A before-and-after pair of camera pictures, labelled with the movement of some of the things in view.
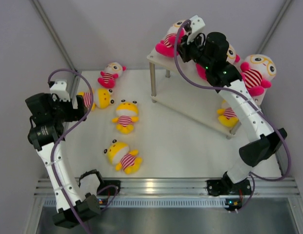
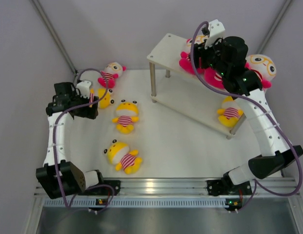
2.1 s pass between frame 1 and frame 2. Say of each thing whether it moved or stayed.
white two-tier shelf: stayed
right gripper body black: moved
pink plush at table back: stayed
